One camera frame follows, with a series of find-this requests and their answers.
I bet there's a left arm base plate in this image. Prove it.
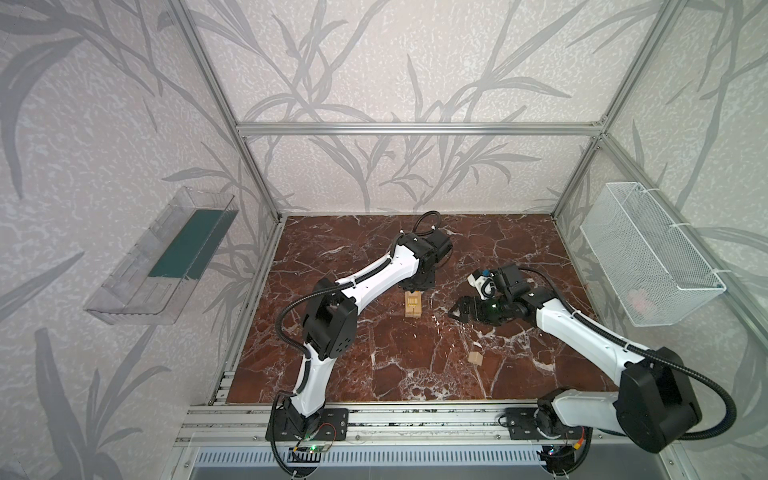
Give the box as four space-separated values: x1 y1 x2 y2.
266 407 349 442

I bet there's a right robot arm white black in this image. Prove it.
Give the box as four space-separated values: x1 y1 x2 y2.
448 264 738 453

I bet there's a wood block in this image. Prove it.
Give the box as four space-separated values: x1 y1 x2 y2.
404 292 422 318

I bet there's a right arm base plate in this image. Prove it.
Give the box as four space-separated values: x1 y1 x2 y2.
497 407 583 442

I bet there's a clear plastic wall bin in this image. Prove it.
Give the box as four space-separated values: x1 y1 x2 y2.
84 187 239 326

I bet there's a white wire mesh basket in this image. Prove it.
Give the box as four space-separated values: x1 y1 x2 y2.
581 182 727 327

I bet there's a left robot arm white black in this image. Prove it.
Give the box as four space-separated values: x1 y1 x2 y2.
268 227 452 441

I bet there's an aluminium front rail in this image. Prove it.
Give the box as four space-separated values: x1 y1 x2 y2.
173 401 679 448

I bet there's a small wood cube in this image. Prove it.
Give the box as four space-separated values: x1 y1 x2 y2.
468 351 484 366
405 291 421 308

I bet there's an aluminium frame crossbar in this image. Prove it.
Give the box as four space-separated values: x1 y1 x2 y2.
236 122 603 137

